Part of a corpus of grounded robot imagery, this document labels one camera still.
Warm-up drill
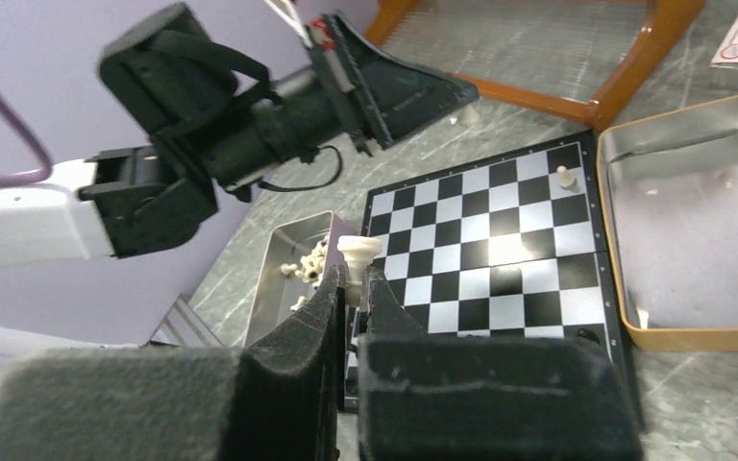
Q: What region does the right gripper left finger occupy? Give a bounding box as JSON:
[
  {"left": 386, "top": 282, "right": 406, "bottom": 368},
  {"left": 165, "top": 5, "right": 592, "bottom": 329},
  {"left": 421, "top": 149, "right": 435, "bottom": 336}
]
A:
[{"left": 0, "top": 266, "right": 346, "bottom": 460}]

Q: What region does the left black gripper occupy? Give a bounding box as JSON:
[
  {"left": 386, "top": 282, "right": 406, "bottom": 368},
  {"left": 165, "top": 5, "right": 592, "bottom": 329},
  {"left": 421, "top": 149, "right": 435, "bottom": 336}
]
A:
[{"left": 203, "top": 12, "right": 480, "bottom": 191}]

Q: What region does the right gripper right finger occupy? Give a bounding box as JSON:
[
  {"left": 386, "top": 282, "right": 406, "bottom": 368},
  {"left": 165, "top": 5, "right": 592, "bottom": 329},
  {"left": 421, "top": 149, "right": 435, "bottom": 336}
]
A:
[{"left": 357, "top": 266, "right": 644, "bottom": 460}]

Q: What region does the white chess rook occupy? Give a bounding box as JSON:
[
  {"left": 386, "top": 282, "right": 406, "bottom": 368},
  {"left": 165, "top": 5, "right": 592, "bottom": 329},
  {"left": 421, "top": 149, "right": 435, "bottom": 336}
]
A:
[{"left": 336, "top": 235, "right": 382, "bottom": 307}]

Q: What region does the white chess pawn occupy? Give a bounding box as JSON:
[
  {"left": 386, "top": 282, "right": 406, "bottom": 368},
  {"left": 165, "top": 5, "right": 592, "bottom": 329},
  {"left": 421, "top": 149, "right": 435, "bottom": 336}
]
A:
[{"left": 556, "top": 165, "right": 577, "bottom": 190}]

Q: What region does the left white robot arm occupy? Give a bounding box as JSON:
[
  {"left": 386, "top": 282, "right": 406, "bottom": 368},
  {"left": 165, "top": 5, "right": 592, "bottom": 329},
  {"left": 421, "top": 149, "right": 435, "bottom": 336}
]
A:
[{"left": 0, "top": 1, "right": 480, "bottom": 268}]

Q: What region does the silver tin with white pieces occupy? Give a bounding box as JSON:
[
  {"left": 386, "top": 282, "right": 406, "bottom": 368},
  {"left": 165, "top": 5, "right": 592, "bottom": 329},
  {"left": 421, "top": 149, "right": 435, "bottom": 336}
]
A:
[{"left": 244, "top": 210, "right": 357, "bottom": 346}]

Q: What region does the black white chess board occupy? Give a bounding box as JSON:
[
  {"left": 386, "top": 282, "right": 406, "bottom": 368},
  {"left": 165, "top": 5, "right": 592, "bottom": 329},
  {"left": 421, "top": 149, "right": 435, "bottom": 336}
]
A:
[{"left": 362, "top": 131, "right": 632, "bottom": 380}]

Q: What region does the wooden three-tier rack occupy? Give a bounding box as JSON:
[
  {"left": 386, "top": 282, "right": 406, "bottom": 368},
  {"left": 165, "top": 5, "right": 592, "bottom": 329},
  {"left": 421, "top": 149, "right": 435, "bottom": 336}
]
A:
[{"left": 365, "top": 1, "right": 704, "bottom": 130}]

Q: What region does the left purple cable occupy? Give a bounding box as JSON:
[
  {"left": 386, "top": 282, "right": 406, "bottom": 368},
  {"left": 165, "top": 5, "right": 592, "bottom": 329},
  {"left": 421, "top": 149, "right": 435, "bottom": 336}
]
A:
[{"left": 0, "top": 47, "right": 55, "bottom": 192}]

